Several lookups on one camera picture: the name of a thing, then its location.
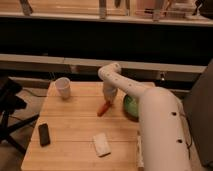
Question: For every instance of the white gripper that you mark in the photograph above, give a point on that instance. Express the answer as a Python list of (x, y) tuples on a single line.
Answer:
[(109, 92)]

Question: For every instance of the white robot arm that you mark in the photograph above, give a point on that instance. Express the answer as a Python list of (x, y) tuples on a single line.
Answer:
[(164, 145)]

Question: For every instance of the green bowl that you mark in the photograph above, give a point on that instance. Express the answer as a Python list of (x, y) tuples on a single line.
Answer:
[(130, 106)]

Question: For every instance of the white paper cup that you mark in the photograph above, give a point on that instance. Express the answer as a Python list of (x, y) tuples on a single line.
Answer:
[(63, 87)]

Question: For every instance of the dark cabinet at right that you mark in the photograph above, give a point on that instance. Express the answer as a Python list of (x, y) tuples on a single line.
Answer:
[(198, 106)]

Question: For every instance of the black tripod stand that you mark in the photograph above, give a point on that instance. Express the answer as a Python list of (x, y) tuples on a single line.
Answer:
[(9, 103)]

